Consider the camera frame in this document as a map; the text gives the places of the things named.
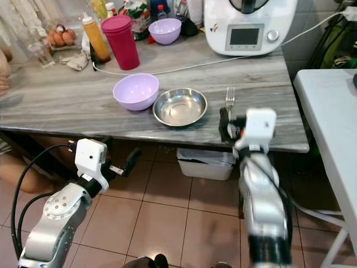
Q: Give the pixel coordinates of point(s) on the person's bare leg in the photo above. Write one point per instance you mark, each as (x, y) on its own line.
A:
(19, 170)

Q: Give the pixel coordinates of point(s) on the person's bare hand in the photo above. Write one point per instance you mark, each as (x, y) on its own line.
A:
(4, 72)

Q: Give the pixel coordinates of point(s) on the silver metal fork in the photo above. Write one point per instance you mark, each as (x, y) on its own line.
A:
(230, 98)

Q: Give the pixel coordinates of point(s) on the green and red food bag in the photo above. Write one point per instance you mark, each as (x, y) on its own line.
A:
(135, 14)

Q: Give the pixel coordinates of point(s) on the white folding table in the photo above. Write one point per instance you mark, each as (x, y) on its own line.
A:
(326, 111)

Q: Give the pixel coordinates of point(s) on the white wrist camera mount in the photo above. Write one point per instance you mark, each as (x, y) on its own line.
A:
(91, 156)
(258, 127)

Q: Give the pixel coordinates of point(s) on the orange sauce squeeze bottle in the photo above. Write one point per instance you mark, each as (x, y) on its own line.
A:
(96, 43)

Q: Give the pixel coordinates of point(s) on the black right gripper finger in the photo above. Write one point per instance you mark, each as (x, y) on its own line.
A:
(224, 123)

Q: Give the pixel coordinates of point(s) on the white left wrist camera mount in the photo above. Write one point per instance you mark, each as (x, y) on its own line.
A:
(91, 156)

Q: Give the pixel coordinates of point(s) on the small lilac plastic bowl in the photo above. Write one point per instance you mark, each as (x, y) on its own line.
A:
(165, 30)

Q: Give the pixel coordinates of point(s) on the large lilac plastic bowl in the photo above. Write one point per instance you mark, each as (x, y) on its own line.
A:
(136, 90)

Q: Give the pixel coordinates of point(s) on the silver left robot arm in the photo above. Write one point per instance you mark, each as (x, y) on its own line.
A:
(53, 220)

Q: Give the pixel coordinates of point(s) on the stainless steel bowl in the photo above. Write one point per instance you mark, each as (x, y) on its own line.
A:
(180, 107)

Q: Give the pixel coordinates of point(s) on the white lace curtain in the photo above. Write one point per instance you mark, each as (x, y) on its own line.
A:
(28, 15)

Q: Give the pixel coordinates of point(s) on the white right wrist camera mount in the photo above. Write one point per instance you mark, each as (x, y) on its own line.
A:
(258, 127)

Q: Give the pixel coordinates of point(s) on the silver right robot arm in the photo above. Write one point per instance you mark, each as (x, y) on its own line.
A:
(265, 206)

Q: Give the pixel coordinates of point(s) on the clear drinking glass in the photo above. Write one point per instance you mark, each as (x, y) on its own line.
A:
(41, 53)

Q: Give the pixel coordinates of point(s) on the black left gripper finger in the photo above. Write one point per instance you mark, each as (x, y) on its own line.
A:
(134, 160)

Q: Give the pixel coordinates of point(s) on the pink plastic tumbler with lid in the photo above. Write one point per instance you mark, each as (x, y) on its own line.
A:
(120, 43)

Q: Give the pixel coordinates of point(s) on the crumpled white cloth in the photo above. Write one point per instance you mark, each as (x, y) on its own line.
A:
(75, 60)

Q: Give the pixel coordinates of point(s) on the white kitchen cooking machine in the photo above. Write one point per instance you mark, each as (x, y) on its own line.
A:
(251, 25)

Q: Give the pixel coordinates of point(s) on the black robot foot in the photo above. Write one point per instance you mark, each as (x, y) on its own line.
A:
(148, 261)

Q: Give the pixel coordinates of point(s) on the clear plastic egg tray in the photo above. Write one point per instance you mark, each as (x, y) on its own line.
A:
(61, 37)

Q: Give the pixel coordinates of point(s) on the white plastic bin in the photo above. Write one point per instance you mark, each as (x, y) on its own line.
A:
(205, 163)

